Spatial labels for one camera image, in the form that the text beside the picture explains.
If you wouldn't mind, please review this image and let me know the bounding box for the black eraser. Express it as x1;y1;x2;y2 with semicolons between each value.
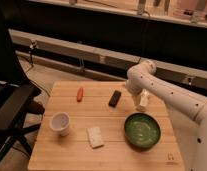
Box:
108;90;121;107

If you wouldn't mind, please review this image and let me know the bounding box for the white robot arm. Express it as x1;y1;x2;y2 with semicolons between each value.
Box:
126;60;207;171

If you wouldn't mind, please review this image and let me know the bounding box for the white sponge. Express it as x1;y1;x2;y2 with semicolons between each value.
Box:
87;127;104;148

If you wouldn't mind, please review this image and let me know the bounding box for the small white bottle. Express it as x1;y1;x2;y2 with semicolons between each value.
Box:
136;90;150;112

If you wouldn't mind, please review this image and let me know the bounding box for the green bowl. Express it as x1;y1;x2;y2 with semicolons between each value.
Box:
124;113;161;149

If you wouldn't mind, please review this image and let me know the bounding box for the orange carrot toy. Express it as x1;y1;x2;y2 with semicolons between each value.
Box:
76;87;84;102

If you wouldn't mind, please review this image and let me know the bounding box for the wooden table board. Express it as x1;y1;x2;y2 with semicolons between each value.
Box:
28;81;184;171

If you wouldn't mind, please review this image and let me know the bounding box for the white cup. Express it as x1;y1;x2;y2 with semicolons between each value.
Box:
49;112;70;136

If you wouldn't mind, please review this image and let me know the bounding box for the black office chair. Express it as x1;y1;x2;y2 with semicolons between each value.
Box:
0;79;46;166

